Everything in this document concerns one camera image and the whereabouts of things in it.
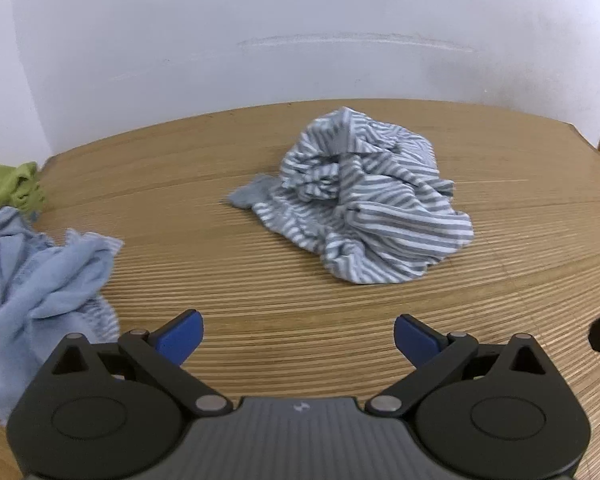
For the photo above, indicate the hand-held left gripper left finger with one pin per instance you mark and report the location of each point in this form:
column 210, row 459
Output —
column 180, row 336

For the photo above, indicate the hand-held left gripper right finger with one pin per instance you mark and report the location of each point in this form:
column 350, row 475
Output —
column 412, row 340

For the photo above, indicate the grey white striped garment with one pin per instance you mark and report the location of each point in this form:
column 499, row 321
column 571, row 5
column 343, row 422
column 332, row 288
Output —
column 370, row 210

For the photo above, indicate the light blue cloth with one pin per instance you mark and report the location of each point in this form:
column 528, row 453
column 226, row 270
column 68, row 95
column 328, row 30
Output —
column 35, row 285

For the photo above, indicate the green cloth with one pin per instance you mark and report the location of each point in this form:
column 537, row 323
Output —
column 5, row 180

